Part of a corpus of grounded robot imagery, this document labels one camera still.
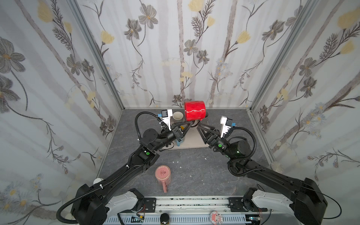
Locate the pink mug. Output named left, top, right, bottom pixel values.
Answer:
left=155, top=165, right=172, bottom=193

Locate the small grey mug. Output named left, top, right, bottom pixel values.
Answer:
left=172, top=112, right=184, bottom=123

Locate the red mug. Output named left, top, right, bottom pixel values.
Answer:
left=184, top=101, right=207, bottom=122

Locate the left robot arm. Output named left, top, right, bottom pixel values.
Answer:
left=56, top=111, right=194, bottom=225

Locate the white plastic bottle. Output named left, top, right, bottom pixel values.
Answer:
left=93, top=178, right=103, bottom=185

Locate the white cable duct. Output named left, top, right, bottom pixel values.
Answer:
left=104, top=214, right=251, bottom=225

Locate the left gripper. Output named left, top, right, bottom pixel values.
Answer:
left=151, top=120, right=191, bottom=153

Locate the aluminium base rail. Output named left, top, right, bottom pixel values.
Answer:
left=103, top=196, right=307, bottom=225

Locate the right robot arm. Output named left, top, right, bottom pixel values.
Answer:
left=197, top=124, right=328, bottom=225

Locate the blue butterfly mug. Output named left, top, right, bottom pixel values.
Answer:
left=175, top=127, right=185, bottom=147

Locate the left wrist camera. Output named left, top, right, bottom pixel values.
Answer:
left=158, top=109, right=173, bottom=130

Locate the pink cartoon sticker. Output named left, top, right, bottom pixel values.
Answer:
left=210, top=211, right=222, bottom=225

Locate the black corrugated cable hose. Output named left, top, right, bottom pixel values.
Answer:
left=55, top=188, right=102, bottom=225

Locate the beige plastic tray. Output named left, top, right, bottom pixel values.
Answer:
left=169, top=126, right=208, bottom=150

